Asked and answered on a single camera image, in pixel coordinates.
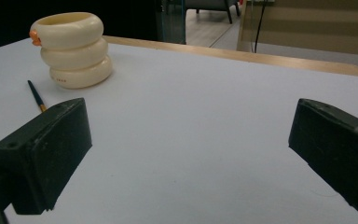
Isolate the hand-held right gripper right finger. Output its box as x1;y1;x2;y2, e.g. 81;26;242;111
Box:
288;98;358;213

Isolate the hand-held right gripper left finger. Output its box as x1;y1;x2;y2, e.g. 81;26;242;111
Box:
0;97;93;216

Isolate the dark pencil with gold band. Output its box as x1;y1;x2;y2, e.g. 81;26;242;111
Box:
27;79;48;113

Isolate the cream ringed pen holder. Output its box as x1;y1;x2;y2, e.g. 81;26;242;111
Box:
29;11;114;90

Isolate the beige striped panel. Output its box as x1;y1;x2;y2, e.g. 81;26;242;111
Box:
236;0;358;58

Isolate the dark chair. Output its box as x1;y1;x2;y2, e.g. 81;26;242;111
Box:
185;0;241;25

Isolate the black cable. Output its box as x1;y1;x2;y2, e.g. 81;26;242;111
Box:
253;0;269;54

